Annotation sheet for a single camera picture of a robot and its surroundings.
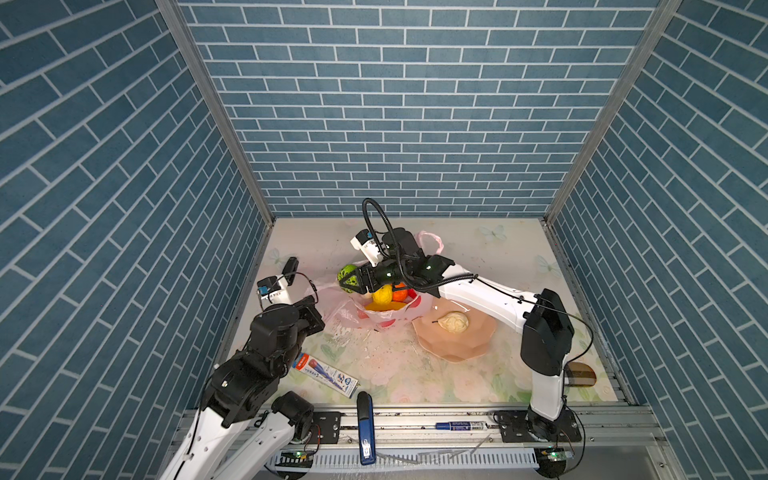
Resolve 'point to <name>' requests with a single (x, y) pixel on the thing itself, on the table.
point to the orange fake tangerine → (400, 295)
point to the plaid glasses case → (579, 374)
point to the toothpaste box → (326, 374)
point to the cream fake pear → (454, 322)
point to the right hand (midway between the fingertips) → (343, 276)
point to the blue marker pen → (461, 426)
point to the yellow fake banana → (388, 306)
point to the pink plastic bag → (336, 307)
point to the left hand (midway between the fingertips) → (320, 297)
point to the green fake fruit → (352, 280)
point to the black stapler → (289, 271)
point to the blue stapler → (366, 429)
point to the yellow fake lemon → (383, 295)
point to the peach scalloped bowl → (461, 347)
